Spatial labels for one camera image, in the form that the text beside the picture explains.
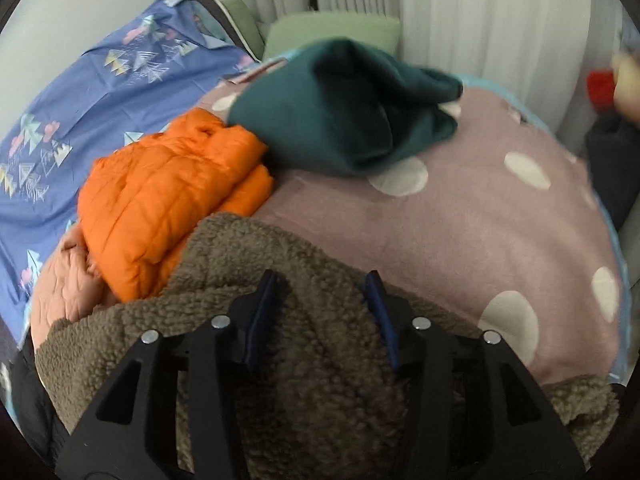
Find teal pillow with dark piping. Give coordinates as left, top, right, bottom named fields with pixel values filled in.
left=187, top=0, right=251, bottom=56

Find pink quilted jacket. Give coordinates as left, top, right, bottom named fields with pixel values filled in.
left=30, top=220, right=121, bottom=346

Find black garment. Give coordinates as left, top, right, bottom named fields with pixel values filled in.
left=10, top=332, right=71, bottom=468

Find red blurred object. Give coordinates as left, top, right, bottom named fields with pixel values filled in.
left=586, top=70, right=617, bottom=110

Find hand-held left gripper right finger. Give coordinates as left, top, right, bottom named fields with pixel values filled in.
left=357, top=270, right=586, bottom=480

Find green pillow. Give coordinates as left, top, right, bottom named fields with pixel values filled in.
left=262, top=12, right=401, bottom=59
left=220, top=0, right=266, bottom=58

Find pink polka-dot blanket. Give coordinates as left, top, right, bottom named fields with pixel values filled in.
left=190, top=57, right=631, bottom=386

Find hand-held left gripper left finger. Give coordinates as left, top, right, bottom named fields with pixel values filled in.
left=55, top=269, right=291, bottom=480

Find dark cloth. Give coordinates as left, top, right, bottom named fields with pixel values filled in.
left=585, top=110, right=640, bottom=231

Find white curtain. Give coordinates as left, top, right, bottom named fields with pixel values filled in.
left=225, top=0, right=601, bottom=121

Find dark green garment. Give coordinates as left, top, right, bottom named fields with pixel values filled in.
left=227, top=37, right=463, bottom=177

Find brown fleece jacket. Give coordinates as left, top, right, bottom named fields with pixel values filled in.
left=35, top=211, right=621, bottom=480

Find orange puffer jacket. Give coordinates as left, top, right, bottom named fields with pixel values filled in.
left=77, top=107, right=275, bottom=303

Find blue tree-print sheet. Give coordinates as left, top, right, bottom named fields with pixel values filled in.
left=0, top=0, right=261, bottom=351

